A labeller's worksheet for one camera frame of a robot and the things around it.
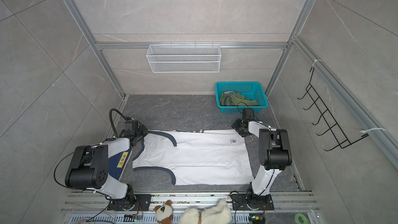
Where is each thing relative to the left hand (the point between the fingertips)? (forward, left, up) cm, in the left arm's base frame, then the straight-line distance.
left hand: (144, 125), depth 96 cm
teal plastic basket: (+30, -78, 0) cm, 83 cm away
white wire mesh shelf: (+36, -24, +24) cm, 50 cm away
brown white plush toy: (-47, -18, -2) cm, 50 cm away
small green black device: (-50, -60, -5) cm, 79 cm away
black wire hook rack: (-29, -90, +29) cm, 99 cm away
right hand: (0, -59, -4) cm, 59 cm away
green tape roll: (-50, -81, -4) cm, 95 cm away
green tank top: (+19, -57, +3) cm, 61 cm away
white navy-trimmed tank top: (-20, -34, -5) cm, 39 cm away
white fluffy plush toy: (-49, -41, +7) cm, 64 cm away
